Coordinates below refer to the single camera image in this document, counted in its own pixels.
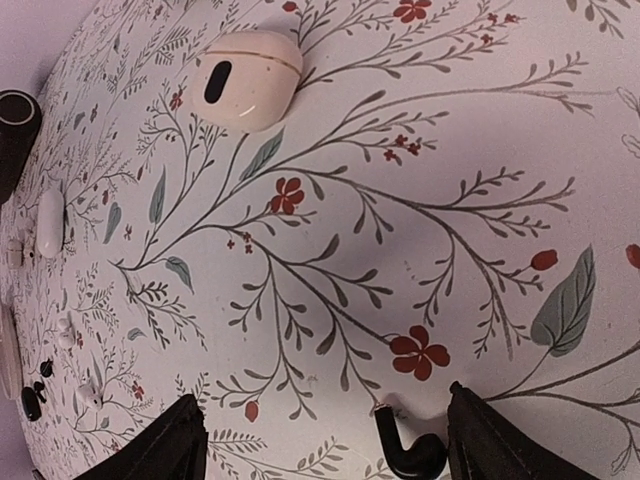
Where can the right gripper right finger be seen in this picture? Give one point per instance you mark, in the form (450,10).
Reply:
(483,444)

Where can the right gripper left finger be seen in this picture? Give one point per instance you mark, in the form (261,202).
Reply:
(173,446)

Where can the white earbud charging case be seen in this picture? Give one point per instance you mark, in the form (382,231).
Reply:
(246,80)

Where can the black earbud case left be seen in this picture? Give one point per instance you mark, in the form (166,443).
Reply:
(30,404)

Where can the white oval earbud case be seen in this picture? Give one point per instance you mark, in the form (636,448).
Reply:
(50,223)

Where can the white earbud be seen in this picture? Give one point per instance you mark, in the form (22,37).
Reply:
(90,395)
(66,334)

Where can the floral patterned table mat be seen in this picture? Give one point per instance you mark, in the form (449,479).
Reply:
(451,196)

